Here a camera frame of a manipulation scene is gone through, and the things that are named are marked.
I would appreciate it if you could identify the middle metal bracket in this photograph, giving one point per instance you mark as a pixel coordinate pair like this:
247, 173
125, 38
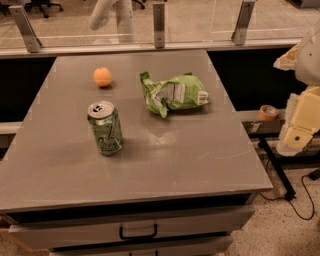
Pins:
159, 25

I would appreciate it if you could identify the lower grey drawer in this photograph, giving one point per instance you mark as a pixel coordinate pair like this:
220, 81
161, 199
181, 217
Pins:
204, 246

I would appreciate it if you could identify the metal bracket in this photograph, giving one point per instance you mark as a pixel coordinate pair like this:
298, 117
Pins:
32, 43
159, 25
243, 20

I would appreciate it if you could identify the right metal bracket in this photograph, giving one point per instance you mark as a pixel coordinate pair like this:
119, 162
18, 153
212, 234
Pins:
243, 20

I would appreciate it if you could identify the green soda can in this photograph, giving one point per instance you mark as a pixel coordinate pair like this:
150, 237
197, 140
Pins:
104, 120

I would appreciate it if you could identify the orange tape roll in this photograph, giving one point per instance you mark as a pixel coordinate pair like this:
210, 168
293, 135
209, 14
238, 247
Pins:
268, 112

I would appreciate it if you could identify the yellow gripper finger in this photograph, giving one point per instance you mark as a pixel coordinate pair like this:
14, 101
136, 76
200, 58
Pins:
302, 121

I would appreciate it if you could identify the left metal bracket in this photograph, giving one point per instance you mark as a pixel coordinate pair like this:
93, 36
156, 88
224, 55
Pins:
32, 43

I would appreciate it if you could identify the grey drawer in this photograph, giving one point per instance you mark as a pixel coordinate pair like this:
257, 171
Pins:
105, 230
204, 246

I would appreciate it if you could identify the upper grey drawer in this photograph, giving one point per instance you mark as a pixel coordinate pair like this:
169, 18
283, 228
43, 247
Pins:
105, 230

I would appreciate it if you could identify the green chip bag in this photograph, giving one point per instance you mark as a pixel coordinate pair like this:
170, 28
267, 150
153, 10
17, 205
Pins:
180, 92

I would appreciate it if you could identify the black office chair base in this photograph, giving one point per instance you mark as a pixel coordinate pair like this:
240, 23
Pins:
40, 4

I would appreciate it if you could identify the black metal leg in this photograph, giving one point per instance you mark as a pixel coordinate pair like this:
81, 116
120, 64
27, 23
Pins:
290, 192

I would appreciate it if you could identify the black drawer handle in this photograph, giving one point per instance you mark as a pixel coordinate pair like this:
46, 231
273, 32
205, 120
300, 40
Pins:
138, 233

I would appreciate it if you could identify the orange fruit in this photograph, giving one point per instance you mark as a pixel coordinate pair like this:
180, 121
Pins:
102, 77

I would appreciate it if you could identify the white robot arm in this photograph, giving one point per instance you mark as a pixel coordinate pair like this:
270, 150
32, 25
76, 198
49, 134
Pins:
304, 59

